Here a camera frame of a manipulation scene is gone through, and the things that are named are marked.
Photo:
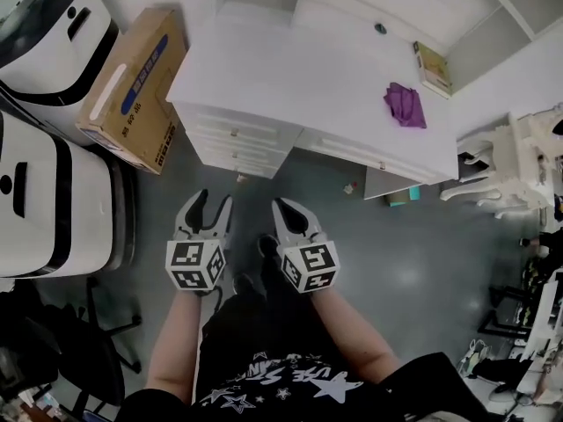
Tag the cluttered white desk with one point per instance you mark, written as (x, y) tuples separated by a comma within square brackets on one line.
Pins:
[(543, 336)]

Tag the white narrow drawer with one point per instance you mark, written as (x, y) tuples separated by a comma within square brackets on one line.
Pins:
[(259, 172), (255, 156)]

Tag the black star print shirt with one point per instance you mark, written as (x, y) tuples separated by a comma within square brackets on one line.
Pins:
[(286, 407)]

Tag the person's black trousers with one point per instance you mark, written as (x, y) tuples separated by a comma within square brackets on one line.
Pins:
[(264, 319)]

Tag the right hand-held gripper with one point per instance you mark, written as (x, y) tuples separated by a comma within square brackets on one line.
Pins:
[(314, 262)]

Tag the yellow green book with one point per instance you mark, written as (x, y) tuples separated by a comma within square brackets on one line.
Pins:
[(433, 68)]

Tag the large white drawer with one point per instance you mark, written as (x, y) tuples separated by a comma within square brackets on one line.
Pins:
[(255, 125)]

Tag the person's black shoe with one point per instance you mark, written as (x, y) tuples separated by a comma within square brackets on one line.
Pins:
[(267, 245), (242, 285)]

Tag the person's left forearm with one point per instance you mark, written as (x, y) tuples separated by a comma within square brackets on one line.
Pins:
[(173, 345)]

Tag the purple cloth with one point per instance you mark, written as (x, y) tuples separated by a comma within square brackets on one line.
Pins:
[(407, 106)]

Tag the black office chair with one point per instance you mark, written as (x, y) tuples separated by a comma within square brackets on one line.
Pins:
[(88, 358)]

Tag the small white red floor scrap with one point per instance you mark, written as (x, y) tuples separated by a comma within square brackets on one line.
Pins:
[(350, 188)]

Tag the white machine with black trim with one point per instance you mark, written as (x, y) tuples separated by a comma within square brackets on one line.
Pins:
[(83, 60), (88, 200)]

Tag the brown cardboard box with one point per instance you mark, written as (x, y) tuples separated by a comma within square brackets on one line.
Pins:
[(141, 104)]

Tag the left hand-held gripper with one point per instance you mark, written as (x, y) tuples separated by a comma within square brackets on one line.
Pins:
[(189, 262)]

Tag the white wide shallow drawer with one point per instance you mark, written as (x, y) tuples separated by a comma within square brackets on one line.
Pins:
[(352, 150)]

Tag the round dark desk grommet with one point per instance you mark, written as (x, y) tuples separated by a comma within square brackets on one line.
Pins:
[(380, 28)]

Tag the person's right forearm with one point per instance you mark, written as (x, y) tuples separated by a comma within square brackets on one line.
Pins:
[(352, 332)]

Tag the black metal stand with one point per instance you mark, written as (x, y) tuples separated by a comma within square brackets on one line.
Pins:
[(506, 315)]

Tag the teal and tan box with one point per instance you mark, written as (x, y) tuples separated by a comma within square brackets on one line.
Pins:
[(398, 196)]

